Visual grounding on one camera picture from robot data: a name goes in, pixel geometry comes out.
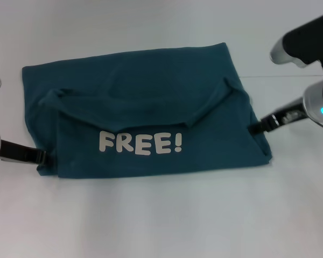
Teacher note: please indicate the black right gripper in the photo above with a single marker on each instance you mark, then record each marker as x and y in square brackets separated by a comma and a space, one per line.
[288, 114]

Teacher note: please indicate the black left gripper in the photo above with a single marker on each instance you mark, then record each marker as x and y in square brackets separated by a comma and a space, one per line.
[19, 153]

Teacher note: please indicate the teal blue shirt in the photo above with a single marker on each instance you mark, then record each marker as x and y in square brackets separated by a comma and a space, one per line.
[150, 107]

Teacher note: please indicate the right wrist silver knob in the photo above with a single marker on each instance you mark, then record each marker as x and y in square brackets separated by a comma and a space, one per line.
[290, 116]

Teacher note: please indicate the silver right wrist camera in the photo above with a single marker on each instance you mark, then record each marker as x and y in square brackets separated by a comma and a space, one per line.
[304, 40]

